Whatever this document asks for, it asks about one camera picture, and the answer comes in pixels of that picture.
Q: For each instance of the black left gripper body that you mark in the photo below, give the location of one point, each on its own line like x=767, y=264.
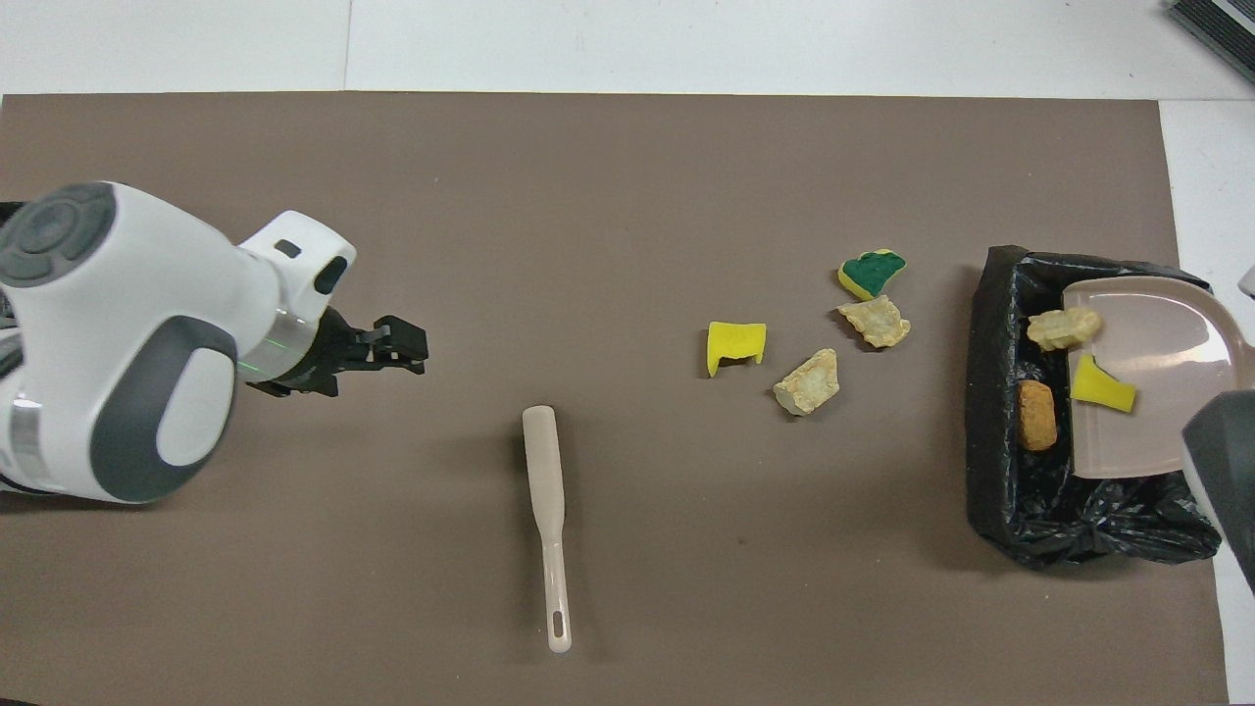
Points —
x=328, y=358

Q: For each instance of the beige hand brush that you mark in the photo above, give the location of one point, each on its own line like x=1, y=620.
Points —
x=545, y=471

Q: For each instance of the pale foam chunk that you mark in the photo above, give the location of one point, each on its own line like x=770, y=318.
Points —
x=808, y=383
x=876, y=322

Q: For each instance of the green and yellow sponge piece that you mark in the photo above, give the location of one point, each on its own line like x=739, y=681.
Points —
x=871, y=273

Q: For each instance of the brown bread roll toy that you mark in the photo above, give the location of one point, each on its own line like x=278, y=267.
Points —
x=1037, y=417

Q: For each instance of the pale croissant bread toy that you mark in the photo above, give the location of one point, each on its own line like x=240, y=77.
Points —
x=1061, y=327

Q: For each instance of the notched yellow sponge piece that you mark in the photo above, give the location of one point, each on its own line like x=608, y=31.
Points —
x=1098, y=385

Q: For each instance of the beige plastic dustpan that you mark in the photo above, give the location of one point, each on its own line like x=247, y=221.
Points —
x=1167, y=373

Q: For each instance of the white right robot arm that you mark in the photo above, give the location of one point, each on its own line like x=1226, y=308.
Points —
x=1226, y=461

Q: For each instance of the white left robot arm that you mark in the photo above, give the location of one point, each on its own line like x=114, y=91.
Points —
x=127, y=333

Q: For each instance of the large brown table mat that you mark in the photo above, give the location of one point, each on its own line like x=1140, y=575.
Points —
x=588, y=196

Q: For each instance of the dark ribbed device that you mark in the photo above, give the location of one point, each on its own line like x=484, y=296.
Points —
x=1216, y=22

